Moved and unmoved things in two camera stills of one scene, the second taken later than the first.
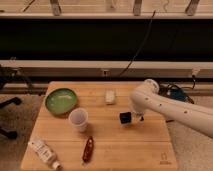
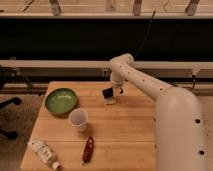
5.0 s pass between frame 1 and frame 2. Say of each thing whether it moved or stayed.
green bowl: stayed
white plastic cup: stayed
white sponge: stayed
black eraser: moved
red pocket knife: stayed
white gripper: moved
